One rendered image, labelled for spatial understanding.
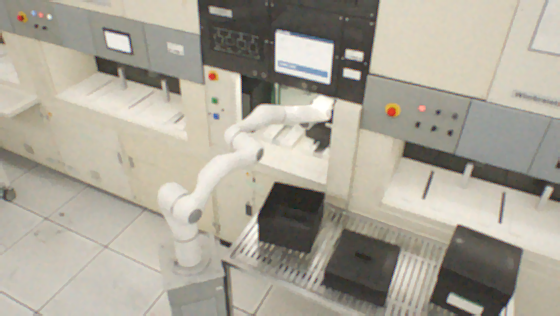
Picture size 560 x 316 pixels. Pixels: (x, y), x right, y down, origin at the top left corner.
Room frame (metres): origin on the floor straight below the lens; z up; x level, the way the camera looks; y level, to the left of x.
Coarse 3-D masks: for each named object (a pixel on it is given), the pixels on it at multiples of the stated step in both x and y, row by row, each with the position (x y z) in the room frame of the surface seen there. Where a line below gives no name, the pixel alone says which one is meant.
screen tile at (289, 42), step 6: (282, 42) 1.95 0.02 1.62; (288, 42) 1.94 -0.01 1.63; (294, 42) 1.93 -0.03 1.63; (300, 48) 1.92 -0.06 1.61; (282, 54) 1.95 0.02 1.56; (288, 54) 1.94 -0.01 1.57; (294, 54) 1.93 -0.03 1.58; (300, 54) 1.92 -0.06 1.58; (294, 60) 1.93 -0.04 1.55; (300, 60) 1.91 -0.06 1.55
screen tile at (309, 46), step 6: (306, 42) 1.90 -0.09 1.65; (312, 42) 1.89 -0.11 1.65; (306, 48) 1.90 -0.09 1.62; (312, 48) 1.89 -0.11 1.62; (318, 48) 1.88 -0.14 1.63; (330, 48) 1.86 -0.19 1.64; (324, 54) 1.87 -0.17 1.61; (306, 60) 1.90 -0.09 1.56; (312, 60) 1.89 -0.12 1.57; (318, 60) 1.88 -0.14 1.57; (324, 60) 1.86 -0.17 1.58; (318, 66) 1.88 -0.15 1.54; (324, 66) 1.86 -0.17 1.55
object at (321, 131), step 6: (318, 96) 2.31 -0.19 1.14; (324, 96) 2.16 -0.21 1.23; (312, 102) 2.23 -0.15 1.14; (330, 120) 2.09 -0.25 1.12; (312, 126) 2.14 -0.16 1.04; (318, 126) 2.12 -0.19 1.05; (324, 126) 2.11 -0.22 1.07; (330, 126) 2.09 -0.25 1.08; (306, 132) 2.16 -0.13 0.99; (312, 132) 2.14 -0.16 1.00; (318, 132) 2.13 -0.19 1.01; (324, 132) 2.11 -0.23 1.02; (330, 132) 2.09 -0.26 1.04; (312, 138) 2.14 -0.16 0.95; (318, 138) 2.13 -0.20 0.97; (324, 138) 2.11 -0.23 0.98; (330, 138) 2.09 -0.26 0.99
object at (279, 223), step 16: (272, 192) 1.73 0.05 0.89; (288, 192) 1.75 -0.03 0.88; (304, 192) 1.73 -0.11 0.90; (320, 192) 1.71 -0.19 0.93; (272, 208) 1.73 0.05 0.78; (288, 208) 1.75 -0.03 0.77; (304, 208) 1.73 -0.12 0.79; (320, 208) 1.59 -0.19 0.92; (272, 224) 1.49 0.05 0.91; (288, 224) 1.47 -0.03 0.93; (304, 224) 1.63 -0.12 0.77; (272, 240) 1.49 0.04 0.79; (288, 240) 1.47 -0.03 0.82; (304, 240) 1.45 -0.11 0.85
